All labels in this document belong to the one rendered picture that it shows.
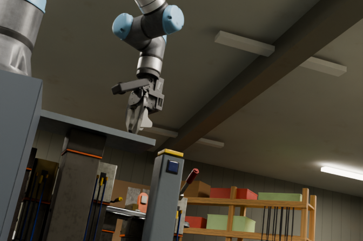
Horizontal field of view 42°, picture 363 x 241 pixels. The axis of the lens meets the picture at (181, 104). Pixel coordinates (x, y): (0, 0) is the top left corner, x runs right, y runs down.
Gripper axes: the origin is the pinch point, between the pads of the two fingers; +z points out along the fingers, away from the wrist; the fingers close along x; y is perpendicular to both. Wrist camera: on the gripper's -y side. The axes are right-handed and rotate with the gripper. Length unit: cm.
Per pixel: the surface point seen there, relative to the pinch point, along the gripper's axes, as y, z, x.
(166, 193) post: 11.1, 16.1, -6.9
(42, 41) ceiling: 63, -164, 308
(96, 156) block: -10.1, 10.5, -1.8
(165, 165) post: 9.6, 8.2, -6.5
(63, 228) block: -14.2, 30.6, -0.3
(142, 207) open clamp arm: 34, 14, 38
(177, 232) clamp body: 26.7, 24.3, 5.2
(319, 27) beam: 173, -144, 63
